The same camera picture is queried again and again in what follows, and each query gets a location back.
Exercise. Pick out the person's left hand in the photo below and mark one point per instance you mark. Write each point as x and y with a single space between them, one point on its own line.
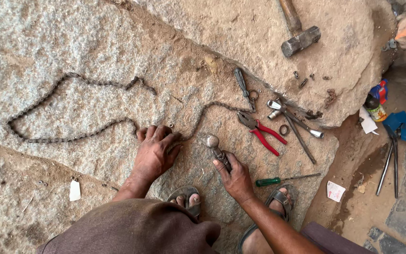
152 155

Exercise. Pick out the person's right hand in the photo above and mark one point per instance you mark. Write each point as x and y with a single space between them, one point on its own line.
237 180

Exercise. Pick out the small metal ball-peen hammer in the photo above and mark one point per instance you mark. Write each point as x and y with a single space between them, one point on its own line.
213 143

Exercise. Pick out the person's right sandal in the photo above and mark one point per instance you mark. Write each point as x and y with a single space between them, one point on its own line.
282 199

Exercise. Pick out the person's sandal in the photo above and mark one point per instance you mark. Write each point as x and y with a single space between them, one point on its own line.
282 199
185 192

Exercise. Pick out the person's left sandal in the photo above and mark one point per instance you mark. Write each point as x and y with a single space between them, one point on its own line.
185 192

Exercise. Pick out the dark metal rod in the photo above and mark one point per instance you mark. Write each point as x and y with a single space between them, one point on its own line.
300 139

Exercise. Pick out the person's brown garment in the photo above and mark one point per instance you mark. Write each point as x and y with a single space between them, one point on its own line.
132 229

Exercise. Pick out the silver socket wrench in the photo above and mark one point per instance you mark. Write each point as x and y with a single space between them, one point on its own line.
294 120

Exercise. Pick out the white paper scrap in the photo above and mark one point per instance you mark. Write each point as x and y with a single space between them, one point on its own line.
75 191

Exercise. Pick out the printed paper label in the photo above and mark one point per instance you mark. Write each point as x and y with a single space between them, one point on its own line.
335 191

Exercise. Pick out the purple cloth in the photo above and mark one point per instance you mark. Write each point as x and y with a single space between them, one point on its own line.
330 241

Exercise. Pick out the white paper sheet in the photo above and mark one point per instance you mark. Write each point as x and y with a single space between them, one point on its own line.
367 121

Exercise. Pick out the oil bottle with blue cap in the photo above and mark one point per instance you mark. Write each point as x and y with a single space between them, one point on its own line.
375 105

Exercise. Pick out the long metal tongs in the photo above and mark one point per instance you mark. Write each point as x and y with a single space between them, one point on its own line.
395 158

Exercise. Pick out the blue plastic piece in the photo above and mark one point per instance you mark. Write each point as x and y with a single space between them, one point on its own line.
398 121

